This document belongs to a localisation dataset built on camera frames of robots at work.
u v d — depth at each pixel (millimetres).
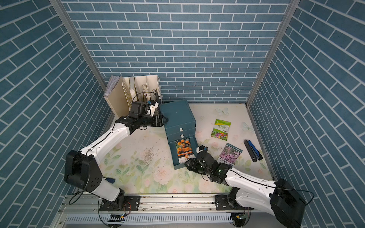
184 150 934
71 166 434
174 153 909
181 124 807
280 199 408
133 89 917
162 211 723
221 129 1048
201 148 770
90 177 432
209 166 618
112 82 918
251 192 489
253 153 912
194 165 707
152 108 763
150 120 729
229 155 911
